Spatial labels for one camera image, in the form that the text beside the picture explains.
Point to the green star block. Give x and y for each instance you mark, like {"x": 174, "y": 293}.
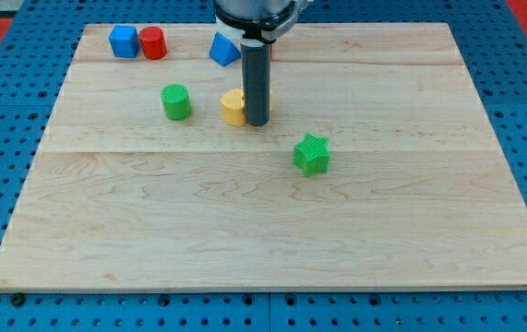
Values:
{"x": 311, "y": 155}

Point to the blue cube block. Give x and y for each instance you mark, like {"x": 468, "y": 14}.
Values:
{"x": 124, "y": 41}

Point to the wooden board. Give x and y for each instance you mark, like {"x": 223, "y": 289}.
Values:
{"x": 418, "y": 195}

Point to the blue triangle block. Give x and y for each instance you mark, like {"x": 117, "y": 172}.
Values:
{"x": 223, "y": 51}

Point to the yellow hexagon block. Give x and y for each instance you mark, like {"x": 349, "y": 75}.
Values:
{"x": 233, "y": 107}

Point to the green cylinder block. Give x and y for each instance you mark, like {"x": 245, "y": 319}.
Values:
{"x": 176, "y": 102}

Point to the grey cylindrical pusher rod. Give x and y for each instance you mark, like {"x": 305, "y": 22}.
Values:
{"x": 255, "y": 62}

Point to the yellow heart block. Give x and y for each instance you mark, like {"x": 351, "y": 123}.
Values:
{"x": 271, "y": 100}

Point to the red cylinder block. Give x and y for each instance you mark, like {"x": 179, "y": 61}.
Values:
{"x": 153, "y": 43}

